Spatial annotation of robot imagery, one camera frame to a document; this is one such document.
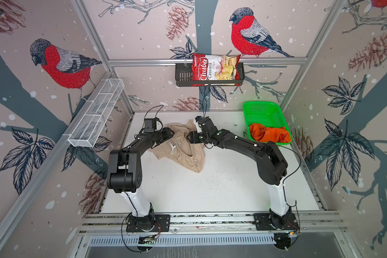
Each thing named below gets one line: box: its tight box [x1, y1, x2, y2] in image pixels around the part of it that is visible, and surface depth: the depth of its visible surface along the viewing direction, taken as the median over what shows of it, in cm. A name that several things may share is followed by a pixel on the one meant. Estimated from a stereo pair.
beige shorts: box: [147, 119, 206, 174], surface depth 96 cm
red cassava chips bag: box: [192, 53, 241, 86], surface depth 90 cm
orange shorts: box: [249, 123, 292, 143], surface depth 96 cm
